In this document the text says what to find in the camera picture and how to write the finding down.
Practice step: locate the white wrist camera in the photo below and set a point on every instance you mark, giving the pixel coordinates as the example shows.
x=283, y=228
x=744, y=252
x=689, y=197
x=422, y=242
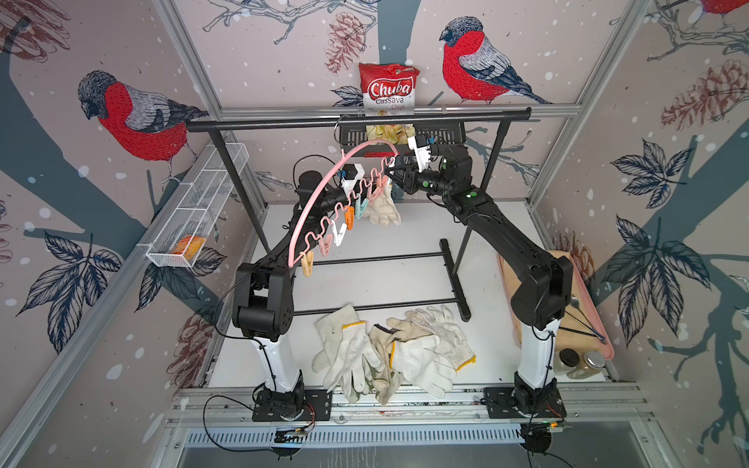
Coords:
x=350, y=174
x=420, y=145

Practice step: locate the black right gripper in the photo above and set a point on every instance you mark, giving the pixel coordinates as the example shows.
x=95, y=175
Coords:
x=410, y=175

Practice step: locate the yellow clothespin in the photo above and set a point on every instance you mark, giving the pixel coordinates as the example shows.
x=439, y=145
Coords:
x=307, y=263

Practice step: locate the pink clip hanger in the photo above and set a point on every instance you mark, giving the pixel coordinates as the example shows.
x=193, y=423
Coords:
x=302, y=236

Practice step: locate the white glove yellow cuff right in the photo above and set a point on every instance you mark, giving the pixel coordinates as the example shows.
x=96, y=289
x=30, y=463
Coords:
x=429, y=349

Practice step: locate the beige glove middle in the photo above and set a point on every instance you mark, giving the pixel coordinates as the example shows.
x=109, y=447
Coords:
x=386, y=382

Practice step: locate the red cassava chips bag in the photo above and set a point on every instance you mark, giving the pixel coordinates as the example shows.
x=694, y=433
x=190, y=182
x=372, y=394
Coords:
x=389, y=91

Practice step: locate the black garment rack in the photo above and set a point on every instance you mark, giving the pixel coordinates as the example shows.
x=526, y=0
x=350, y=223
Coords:
x=372, y=185

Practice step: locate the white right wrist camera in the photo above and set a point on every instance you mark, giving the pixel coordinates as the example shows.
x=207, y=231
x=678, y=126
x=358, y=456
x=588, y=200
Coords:
x=420, y=145

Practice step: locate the black wall basket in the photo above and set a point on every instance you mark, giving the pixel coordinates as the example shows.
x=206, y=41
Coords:
x=351, y=131

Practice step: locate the teal clothespin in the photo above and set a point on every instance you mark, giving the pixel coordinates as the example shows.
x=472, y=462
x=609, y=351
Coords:
x=360, y=207

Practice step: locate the white wire mesh shelf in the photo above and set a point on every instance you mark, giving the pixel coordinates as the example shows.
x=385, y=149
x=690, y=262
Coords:
x=199, y=209

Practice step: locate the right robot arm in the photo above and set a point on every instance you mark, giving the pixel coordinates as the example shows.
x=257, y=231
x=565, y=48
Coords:
x=546, y=282

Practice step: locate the pink tray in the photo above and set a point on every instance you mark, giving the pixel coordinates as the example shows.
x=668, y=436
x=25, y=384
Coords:
x=582, y=328

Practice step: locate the white clothespin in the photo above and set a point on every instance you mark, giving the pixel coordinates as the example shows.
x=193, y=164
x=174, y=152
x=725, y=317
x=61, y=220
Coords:
x=338, y=233

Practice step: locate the white knit glove yellow cuff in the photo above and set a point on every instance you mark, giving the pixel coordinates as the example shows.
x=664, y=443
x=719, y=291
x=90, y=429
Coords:
x=382, y=210

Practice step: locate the orange clothespin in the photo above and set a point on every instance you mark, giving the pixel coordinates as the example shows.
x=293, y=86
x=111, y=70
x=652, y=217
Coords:
x=349, y=217

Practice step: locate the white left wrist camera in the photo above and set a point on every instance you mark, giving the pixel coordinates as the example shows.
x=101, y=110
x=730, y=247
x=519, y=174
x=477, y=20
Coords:
x=350, y=174

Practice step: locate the beige cloth mat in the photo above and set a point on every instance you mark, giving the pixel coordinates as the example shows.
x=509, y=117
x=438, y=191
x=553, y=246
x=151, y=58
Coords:
x=511, y=284

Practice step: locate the orange snack packet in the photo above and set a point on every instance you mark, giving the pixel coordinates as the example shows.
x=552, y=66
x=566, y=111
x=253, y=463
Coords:
x=189, y=247

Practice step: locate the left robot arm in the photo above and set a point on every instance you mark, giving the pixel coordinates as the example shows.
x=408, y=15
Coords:
x=263, y=305

